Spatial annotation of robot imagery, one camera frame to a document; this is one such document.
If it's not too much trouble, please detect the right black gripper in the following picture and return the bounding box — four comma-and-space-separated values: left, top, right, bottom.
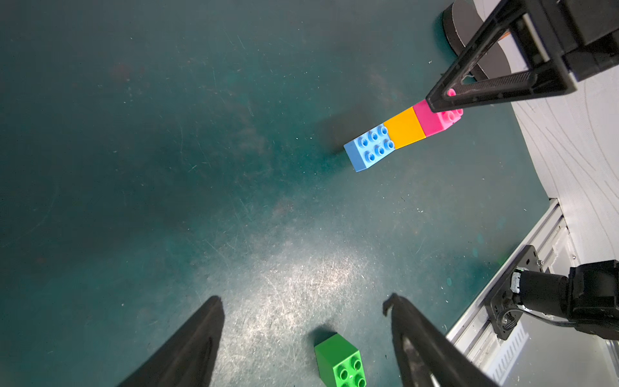
426, 0, 618, 112

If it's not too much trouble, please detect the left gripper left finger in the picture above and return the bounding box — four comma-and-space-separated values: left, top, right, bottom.
120, 296, 225, 386

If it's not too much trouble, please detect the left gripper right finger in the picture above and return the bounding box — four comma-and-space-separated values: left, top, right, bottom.
383, 293, 496, 386

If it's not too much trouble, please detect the green lego brick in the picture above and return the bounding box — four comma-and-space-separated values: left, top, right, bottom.
314, 334, 368, 387

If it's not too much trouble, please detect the pink lego brick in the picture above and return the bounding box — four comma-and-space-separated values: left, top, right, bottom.
413, 100, 464, 137

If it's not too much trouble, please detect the yellow lego brick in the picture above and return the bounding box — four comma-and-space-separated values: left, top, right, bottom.
384, 107, 427, 149

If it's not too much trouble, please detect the blue long lego brick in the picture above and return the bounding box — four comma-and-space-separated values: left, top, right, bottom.
344, 124, 396, 172

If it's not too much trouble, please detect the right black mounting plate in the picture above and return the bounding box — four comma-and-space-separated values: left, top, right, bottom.
484, 245, 541, 340

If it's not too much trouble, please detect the dark oval stand base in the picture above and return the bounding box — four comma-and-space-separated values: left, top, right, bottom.
442, 0, 511, 82

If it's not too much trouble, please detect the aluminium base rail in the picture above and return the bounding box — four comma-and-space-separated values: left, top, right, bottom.
447, 198, 580, 359

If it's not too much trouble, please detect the white slotted cable duct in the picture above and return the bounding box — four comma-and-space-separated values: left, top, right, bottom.
482, 324, 529, 386

